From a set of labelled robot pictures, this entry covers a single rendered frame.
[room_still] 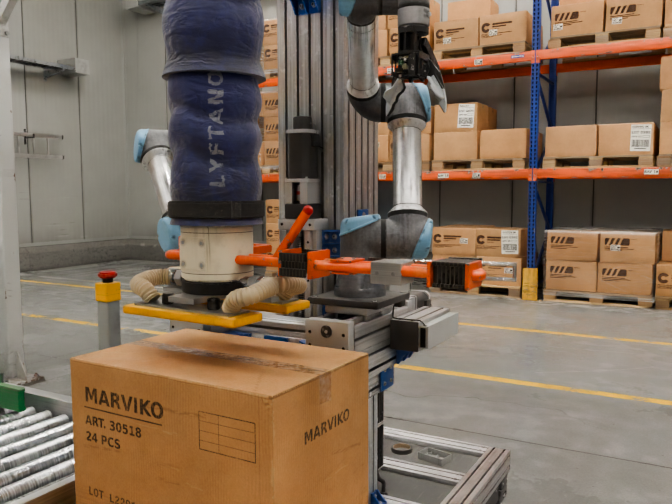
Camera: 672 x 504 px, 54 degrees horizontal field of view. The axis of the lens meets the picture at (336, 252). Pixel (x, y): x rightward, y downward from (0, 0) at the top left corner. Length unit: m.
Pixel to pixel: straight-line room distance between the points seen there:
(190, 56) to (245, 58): 0.12
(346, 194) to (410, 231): 0.32
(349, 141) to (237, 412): 1.05
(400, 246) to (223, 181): 0.60
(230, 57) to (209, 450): 0.84
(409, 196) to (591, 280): 6.57
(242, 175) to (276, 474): 0.64
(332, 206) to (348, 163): 0.15
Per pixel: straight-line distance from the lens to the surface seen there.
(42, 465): 2.23
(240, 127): 1.53
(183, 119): 1.53
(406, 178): 1.93
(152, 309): 1.57
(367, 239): 1.87
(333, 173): 2.11
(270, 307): 1.58
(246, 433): 1.39
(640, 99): 9.71
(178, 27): 1.55
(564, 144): 8.46
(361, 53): 1.86
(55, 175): 12.91
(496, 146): 8.64
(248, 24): 1.56
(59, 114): 13.06
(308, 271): 1.40
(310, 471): 1.49
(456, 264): 1.25
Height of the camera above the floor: 1.34
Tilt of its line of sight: 5 degrees down
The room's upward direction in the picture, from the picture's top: straight up
